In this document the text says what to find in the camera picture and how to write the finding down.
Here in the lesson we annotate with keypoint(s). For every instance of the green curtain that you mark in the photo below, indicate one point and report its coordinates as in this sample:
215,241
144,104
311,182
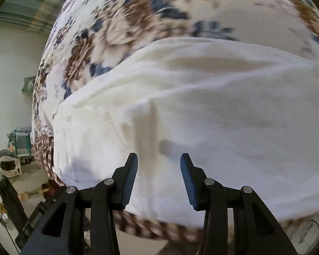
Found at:
29,6

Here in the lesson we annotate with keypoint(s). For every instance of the green glass tank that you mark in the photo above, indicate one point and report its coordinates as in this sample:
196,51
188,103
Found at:
21,143

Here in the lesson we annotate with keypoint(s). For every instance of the black stand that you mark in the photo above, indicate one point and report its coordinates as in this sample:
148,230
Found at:
12,204

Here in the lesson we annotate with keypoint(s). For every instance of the white pants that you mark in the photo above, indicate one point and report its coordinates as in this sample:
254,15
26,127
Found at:
202,117

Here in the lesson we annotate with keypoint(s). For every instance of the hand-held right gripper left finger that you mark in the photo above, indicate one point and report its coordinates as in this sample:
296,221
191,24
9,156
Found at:
130,176

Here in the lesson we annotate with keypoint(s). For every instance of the electric fan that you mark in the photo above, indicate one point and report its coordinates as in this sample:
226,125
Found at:
5,163

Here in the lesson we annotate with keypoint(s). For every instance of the floral printed blanket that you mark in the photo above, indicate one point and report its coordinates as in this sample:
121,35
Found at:
138,18

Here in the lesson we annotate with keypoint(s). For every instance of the green wall box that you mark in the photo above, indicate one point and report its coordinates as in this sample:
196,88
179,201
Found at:
28,83

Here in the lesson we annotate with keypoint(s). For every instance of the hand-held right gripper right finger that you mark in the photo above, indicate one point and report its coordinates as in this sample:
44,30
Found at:
186,176

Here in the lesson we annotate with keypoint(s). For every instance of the brown floor toy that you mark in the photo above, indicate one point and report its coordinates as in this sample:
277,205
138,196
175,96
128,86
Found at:
38,191

